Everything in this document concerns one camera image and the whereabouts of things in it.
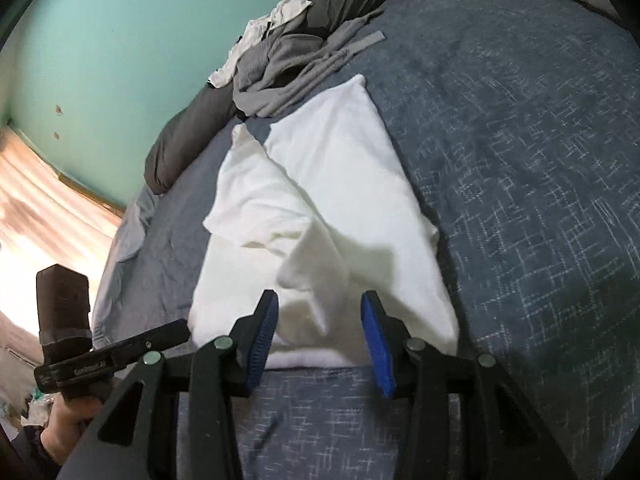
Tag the pile of plastic bags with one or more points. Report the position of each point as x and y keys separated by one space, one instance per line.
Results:
x=20 y=405

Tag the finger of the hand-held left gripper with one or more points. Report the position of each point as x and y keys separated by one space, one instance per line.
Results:
x=155 y=337

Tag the person's left hand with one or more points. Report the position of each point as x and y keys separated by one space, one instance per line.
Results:
x=65 y=425

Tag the light blue bed sheet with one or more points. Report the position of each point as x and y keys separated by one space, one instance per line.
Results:
x=125 y=250

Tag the peach window curtain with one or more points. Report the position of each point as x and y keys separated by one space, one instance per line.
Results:
x=50 y=220

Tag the grey knit garment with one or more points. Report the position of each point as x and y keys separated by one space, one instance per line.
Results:
x=290 y=65

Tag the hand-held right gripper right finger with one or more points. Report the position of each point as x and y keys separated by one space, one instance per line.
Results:
x=377 y=345

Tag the blue speckled bedspread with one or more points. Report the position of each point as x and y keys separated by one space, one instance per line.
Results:
x=525 y=160

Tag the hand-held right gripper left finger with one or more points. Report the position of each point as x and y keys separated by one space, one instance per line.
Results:
x=262 y=345

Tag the white long-sleeve shirt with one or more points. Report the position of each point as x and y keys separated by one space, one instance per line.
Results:
x=340 y=200

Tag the white printed garment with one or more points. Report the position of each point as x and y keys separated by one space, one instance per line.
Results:
x=260 y=30

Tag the person's left forearm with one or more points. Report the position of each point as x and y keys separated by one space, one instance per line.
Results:
x=30 y=460

